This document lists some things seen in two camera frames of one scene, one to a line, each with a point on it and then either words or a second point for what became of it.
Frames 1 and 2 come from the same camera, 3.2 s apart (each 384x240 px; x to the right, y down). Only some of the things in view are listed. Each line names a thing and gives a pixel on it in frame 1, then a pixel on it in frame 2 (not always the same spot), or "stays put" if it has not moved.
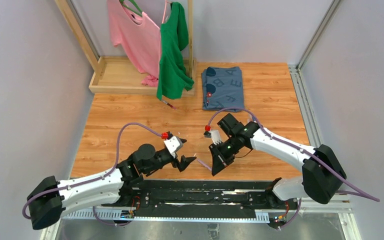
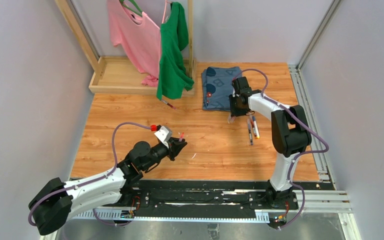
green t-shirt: (172, 78) stays put
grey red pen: (210, 169) -> (181, 137)
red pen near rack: (172, 106) stays put
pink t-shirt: (140, 36) stays put
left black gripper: (177, 161) -> (171, 148)
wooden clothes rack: (118, 75) stays put
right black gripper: (220, 156) -> (235, 108)
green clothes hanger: (121, 2) stays put
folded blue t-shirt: (222, 87) stays put
